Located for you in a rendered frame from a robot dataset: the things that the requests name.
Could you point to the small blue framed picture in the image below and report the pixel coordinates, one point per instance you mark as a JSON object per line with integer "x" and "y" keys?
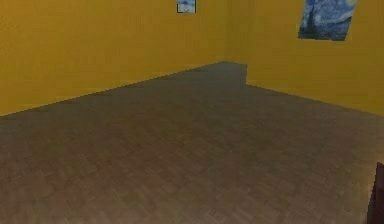
{"x": 186, "y": 6}

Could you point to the dark red brown furniture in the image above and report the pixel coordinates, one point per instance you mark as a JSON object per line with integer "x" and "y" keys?
{"x": 378, "y": 196}

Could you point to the large blue swirl painting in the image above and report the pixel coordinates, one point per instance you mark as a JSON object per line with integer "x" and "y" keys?
{"x": 326, "y": 20}

